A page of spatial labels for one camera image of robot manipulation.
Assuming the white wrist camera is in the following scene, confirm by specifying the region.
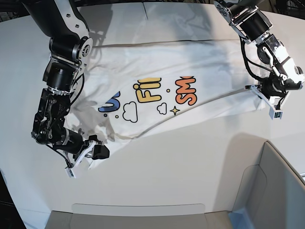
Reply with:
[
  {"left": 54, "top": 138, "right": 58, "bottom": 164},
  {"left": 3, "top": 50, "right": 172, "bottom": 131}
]
[
  {"left": 65, "top": 167, "right": 81, "bottom": 178},
  {"left": 269, "top": 107, "right": 283, "bottom": 120}
]

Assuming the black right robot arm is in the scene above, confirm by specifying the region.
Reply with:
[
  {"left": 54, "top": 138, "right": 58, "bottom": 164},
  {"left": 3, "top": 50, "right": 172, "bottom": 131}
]
[{"left": 22, "top": 0, "right": 110, "bottom": 177}]

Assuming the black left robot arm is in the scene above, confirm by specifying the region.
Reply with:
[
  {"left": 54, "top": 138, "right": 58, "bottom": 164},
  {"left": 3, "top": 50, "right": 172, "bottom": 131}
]
[{"left": 214, "top": 0, "right": 305, "bottom": 118}]

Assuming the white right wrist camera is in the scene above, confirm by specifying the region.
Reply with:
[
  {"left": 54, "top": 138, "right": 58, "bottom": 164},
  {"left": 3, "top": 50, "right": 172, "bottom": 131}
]
[{"left": 65, "top": 167, "right": 81, "bottom": 178}]

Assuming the white printed t-shirt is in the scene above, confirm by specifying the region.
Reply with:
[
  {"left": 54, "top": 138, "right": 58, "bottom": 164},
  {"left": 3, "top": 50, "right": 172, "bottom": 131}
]
[{"left": 64, "top": 40, "right": 265, "bottom": 153}]

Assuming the grey cardboard box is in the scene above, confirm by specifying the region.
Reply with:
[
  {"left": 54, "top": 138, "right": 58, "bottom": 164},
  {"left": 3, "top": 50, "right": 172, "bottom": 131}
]
[{"left": 46, "top": 141, "right": 305, "bottom": 229}]

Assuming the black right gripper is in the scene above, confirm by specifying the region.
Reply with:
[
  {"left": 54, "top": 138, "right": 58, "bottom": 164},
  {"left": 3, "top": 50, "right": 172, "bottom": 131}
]
[{"left": 57, "top": 129, "right": 110, "bottom": 168}]

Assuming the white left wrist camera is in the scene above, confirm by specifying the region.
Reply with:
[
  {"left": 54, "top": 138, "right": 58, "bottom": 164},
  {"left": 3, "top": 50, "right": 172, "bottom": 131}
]
[{"left": 269, "top": 107, "right": 283, "bottom": 120}]

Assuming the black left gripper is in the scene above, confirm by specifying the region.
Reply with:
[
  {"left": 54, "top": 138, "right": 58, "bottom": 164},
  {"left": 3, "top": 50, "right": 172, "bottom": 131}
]
[{"left": 245, "top": 82, "right": 289, "bottom": 112}]

